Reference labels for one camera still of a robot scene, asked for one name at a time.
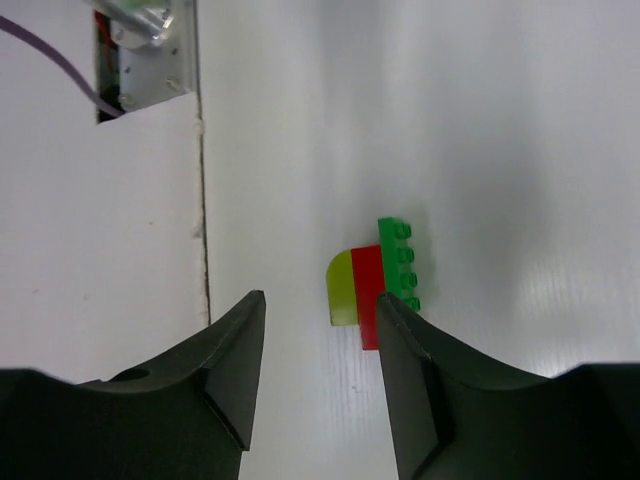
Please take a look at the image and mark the green red brown lego stack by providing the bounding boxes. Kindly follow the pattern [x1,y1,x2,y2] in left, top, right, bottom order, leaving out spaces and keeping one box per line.
[325,217,421,351]

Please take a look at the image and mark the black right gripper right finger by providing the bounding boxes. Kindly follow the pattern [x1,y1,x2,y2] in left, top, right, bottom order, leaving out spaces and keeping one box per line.
[377,294,639,479]

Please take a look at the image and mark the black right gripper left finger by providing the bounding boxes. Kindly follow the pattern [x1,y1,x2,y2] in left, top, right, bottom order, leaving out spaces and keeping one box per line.
[1,290,266,479]

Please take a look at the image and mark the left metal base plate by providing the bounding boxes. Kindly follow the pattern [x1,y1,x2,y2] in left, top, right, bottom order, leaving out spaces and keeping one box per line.
[89,0,199,113]

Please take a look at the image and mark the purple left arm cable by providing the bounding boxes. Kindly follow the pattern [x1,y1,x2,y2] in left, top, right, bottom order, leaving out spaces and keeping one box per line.
[0,14,124,120]

